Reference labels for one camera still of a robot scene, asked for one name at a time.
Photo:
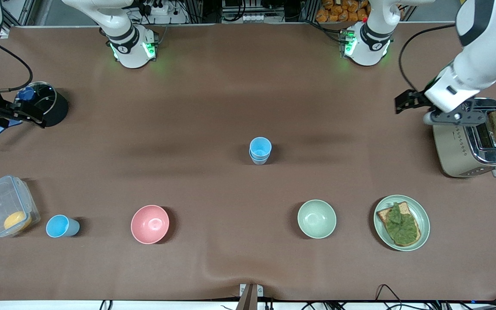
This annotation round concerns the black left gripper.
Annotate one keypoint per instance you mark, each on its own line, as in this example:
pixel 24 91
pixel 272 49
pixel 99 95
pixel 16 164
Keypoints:
pixel 416 100

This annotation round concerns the plain blue cup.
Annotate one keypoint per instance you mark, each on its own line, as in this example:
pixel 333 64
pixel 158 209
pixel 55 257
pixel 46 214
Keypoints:
pixel 260 145
pixel 58 226
pixel 259 162

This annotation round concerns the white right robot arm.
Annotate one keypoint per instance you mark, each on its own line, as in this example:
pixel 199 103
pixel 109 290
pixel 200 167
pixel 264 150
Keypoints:
pixel 123 38

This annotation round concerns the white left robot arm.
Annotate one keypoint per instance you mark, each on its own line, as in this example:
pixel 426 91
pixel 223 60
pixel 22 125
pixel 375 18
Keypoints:
pixel 485 56

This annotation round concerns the glass lid with blue knob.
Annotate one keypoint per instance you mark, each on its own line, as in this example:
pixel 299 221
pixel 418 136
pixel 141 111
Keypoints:
pixel 43 97

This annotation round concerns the beige and chrome toaster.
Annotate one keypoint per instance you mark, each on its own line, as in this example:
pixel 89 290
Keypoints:
pixel 450 146

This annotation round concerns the orange food in container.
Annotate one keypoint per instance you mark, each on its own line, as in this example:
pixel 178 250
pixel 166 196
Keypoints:
pixel 15 220

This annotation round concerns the bag of orange bread rolls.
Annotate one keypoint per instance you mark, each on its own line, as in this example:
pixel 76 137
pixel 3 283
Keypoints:
pixel 342 10

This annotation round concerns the pale green plate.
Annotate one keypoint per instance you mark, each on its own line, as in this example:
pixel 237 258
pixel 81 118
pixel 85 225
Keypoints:
pixel 422 215

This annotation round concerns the green lettuce leaf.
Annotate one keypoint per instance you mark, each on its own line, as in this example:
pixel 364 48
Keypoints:
pixel 403 228

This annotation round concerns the pale green bowl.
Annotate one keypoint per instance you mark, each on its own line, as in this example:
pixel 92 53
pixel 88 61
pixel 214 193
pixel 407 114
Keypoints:
pixel 317 218

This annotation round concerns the brown table cover cloth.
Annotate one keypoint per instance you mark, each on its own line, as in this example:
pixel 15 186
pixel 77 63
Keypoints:
pixel 187 107

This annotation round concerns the pink bowl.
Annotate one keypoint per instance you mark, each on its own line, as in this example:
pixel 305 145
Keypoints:
pixel 150 224

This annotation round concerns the white power strip with plugs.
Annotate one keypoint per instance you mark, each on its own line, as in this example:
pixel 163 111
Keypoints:
pixel 157 7

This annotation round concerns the metal table clamp bracket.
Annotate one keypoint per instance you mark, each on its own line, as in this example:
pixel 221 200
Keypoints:
pixel 251 295

